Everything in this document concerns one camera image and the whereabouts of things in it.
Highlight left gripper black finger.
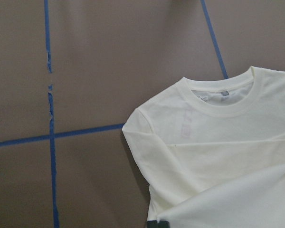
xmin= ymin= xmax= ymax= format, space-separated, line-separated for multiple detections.
xmin=146 ymin=220 xmax=168 ymax=228

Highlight cream long sleeve shirt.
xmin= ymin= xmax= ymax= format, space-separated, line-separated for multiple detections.
xmin=122 ymin=66 xmax=285 ymax=228

